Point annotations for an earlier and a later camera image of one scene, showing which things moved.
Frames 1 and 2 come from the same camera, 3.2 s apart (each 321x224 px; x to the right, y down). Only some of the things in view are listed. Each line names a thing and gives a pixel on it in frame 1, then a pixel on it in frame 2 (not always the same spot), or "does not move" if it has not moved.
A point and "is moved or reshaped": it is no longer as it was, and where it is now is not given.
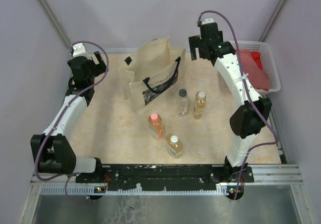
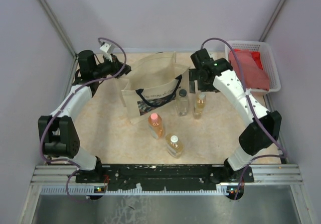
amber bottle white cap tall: (199, 105) does not move
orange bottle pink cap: (156, 125) does not move
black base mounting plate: (167, 177) does not move
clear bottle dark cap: (182, 103) does not move
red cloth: (256, 55) does not move
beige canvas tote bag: (153, 71) is moved or reshaped
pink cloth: (256, 74) does not move
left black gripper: (100, 68) → (117, 66)
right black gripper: (195, 42) → (194, 75)
